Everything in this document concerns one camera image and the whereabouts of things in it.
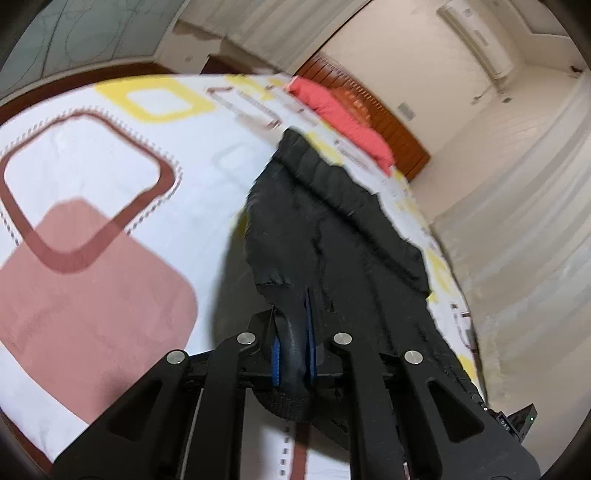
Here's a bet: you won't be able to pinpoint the patterned white bed sheet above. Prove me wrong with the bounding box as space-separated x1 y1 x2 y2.
1 75 478 471

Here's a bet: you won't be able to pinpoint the orange embroidered cushion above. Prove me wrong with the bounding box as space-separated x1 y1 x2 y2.
331 86 370 126

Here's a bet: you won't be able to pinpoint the black puffer jacket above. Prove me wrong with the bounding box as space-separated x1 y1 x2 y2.
245 129 479 426

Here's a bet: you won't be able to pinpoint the sheer white curtain right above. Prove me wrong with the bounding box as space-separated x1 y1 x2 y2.
434 77 590 469

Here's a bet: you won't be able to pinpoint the white wall air conditioner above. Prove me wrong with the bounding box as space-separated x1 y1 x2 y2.
437 0 514 81

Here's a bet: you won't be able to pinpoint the beige window curtain left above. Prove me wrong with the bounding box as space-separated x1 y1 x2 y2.
180 0 367 72

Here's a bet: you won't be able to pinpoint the wooden nightstand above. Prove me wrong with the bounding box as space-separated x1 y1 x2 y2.
200 55 256 75

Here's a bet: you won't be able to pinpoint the coral red pillow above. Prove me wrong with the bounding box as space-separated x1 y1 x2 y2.
284 76 396 176

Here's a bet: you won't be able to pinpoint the wall switch panel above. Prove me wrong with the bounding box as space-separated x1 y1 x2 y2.
398 102 416 121

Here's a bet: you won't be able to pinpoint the frosted glass wardrobe doors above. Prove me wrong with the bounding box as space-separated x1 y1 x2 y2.
1 0 183 97

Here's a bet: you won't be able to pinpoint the wooden headboard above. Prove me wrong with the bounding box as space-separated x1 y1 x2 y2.
297 52 431 181

